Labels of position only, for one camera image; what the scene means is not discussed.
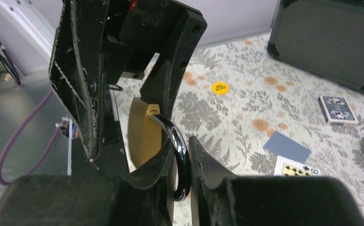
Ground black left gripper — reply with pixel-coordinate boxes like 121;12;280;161
49;0;207;159

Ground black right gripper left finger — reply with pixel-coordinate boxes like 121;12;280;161
0;141;174;226

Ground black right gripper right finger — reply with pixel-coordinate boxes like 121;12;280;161
188;136;364;226

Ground brass padlock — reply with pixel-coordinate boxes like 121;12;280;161
127;97;192;202

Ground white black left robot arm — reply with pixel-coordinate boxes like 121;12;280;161
0;0;207;161

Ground face-up playing card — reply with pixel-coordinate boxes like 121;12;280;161
274;156;321;177

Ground blue-backed playing card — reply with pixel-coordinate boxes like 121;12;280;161
263;132;311;164

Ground yellow round token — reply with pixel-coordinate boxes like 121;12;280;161
211;82;229;95

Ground blue card deck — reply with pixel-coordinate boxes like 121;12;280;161
317;96;359;127

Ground grey black hard case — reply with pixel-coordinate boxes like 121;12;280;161
267;0;364;94

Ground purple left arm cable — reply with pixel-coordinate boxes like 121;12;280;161
0;89;70;186

